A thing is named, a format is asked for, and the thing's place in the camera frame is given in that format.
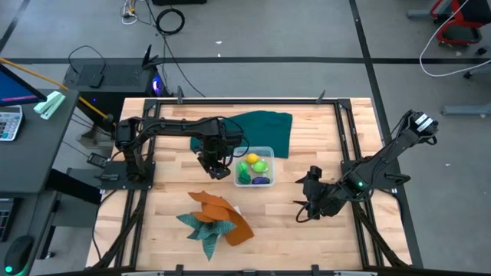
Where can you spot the clear plastic tupperware container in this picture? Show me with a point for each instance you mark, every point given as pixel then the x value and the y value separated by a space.
pixel 268 153

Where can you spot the black wifi antenna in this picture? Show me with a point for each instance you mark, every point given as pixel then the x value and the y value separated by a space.
pixel 147 57

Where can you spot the small black control box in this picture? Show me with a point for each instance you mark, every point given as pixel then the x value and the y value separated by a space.
pixel 97 160

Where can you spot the mint green stapler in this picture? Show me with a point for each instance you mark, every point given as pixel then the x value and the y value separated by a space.
pixel 50 104

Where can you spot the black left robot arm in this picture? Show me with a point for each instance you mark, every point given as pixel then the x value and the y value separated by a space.
pixel 172 128

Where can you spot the orange cloth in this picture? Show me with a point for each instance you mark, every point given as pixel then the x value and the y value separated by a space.
pixel 230 222

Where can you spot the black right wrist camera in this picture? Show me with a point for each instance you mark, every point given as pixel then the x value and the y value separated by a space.
pixel 315 171

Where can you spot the yellow rod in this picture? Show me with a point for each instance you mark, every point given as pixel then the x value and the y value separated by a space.
pixel 50 80

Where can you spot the dark green toy pepper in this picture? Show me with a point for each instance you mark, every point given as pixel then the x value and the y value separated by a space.
pixel 244 178

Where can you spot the yellow toy lemon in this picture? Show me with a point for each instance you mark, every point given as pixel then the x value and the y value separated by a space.
pixel 252 158

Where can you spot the black keyboard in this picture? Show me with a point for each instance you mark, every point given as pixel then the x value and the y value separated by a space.
pixel 5 220

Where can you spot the teal patterned cloth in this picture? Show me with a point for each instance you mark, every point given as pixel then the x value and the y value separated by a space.
pixel 209 234

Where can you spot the light green toy pepper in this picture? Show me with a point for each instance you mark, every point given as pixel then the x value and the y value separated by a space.
pixel 242 167

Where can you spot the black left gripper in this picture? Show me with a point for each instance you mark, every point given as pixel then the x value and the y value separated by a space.
pixel 215 158

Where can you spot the grey calculator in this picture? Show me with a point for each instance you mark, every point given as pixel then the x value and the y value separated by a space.
pixel 9 122

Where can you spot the black computer tower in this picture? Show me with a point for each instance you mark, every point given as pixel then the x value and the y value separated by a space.
pixel 115 88

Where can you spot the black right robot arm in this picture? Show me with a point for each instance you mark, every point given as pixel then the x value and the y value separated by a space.
pixel 391 153

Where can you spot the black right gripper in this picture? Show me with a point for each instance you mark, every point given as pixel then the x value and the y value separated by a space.
pixel 316 195

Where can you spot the black computer mouse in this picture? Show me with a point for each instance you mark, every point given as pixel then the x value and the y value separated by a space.
pixel 18 255

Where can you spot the purple toy eggplant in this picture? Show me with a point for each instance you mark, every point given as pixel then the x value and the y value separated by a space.
pixel 261 180

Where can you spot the red chair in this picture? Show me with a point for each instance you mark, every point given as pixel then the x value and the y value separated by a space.
pixel 460 23

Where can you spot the black desk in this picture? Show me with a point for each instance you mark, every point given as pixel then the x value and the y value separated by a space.
pixel 34 161

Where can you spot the green toy lime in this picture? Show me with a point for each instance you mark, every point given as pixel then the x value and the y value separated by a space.
pixel 260 166

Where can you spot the dark teal cloth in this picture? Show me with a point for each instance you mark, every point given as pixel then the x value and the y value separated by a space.
pixel 268 130

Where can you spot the computer monitor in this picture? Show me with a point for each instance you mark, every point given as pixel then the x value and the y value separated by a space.
pixel 15 90

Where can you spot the black table frame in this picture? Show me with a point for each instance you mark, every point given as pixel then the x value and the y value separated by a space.
pixel 345 134

